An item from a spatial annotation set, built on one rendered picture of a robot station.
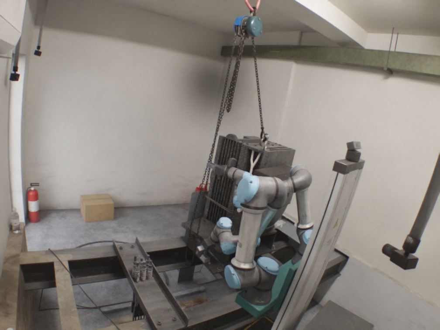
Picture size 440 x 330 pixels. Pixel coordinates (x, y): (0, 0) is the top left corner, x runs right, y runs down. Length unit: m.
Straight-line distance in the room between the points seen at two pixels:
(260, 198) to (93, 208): 2.91
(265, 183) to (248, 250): 0.31
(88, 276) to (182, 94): 2.86
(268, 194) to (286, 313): 0.70
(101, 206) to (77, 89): 1.58
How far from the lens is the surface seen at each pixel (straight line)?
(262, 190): 1.12
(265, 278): 1.32
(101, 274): 2.32
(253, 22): 1.80
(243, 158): 1.97
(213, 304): 1.85
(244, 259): 1.23
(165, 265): 2.47
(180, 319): 1.71
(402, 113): 2.62
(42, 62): 3.67
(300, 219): 1.81
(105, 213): 3.84
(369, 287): 2.86
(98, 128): 3.79
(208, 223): 2.25
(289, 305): 1.50
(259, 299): 1.41
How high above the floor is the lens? 1.96
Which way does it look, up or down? 14 degrees down
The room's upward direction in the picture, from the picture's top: 12 degrees clockwise
